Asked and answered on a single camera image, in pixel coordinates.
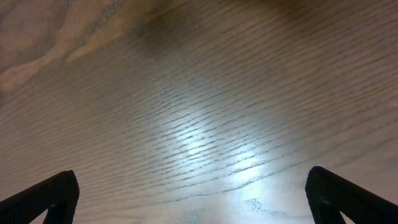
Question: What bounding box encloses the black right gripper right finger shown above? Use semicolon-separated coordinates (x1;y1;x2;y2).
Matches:
305;166;397;224

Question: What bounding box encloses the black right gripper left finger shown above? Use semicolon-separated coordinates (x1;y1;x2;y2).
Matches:
1;170;80;224

